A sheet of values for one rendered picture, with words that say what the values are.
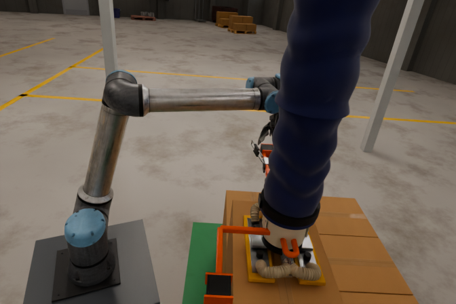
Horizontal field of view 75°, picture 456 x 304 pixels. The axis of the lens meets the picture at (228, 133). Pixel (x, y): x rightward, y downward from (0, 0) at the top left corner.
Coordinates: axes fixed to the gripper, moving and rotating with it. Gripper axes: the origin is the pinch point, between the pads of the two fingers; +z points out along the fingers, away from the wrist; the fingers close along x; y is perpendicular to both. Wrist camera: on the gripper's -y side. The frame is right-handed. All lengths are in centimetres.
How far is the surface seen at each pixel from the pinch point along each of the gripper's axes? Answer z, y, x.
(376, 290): 68, 27, 62
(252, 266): 24, 53, -11
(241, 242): 27.7, 38.3, -14.1
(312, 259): 24, 48, 14
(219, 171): 122, -156, -24
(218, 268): 13, 64, -24
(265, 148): 11.5, -17.8, -0.1
